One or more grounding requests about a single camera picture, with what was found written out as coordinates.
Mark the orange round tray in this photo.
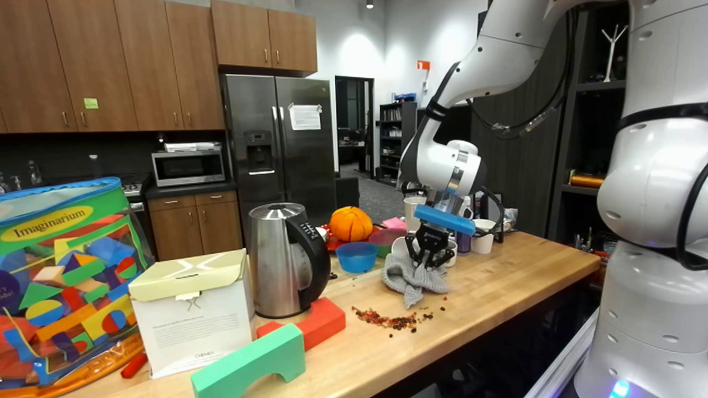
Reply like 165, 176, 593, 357
0, 329, 145, 398

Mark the wide brown wall cabinet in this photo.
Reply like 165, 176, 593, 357
0, 0, 226, 137

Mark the purple soap bottle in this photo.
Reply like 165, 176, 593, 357
453, 231, 476, 256

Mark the steel electric kettle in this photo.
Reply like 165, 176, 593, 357
243, 201, 331, 320

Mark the brown cabinet above refrigerator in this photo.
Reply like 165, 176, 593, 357
209, 0, 319, 75

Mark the tall gray cup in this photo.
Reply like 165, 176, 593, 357
400, 192, 428, 225

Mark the white paper sheet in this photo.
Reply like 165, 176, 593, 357
287, 101, 326, 134

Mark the black steel refrigerator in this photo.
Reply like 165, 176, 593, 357
218, 71, 339, 223

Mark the white box yellow lid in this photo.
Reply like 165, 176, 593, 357
126, 247, 254, 380

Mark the silver microwave oven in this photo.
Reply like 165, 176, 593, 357
150, 149, 227, 190

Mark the gray knitted cloth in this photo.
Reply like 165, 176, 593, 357
381, 234, 451, 309

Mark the colorful toy blocks box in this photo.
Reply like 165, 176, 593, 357
0, 174, 155, 393

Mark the green purple bowl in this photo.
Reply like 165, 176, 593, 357
371, 228, 400, 260

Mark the red foam block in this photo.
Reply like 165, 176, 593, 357
254, 296, 348, 352

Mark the white tray on microwave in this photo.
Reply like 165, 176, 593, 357
161, 140, 223, 154

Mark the red marker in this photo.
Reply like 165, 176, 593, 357
116, 352, 150, 380

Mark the brown lower cabinet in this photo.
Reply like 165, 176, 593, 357
144, 187, 245, 264

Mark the brown crumbs pile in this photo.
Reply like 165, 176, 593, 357
350, 294, 451, 333

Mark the green foam arch block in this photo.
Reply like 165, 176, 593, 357
188, 320, 307, 398

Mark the dark shelf unit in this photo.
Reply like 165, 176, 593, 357
549, 0, 636, 256

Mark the pink bowl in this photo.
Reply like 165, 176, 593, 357
379, 214, 410, 234

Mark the white paper cup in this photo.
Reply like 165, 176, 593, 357
470, 217, 497, 256

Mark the orange pumpkin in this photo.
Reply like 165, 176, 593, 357
328, 206, 376, 244

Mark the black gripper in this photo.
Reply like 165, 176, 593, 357
404, 225, 460, 272

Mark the black bookshelf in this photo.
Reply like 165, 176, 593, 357
376, 99, 417, 185

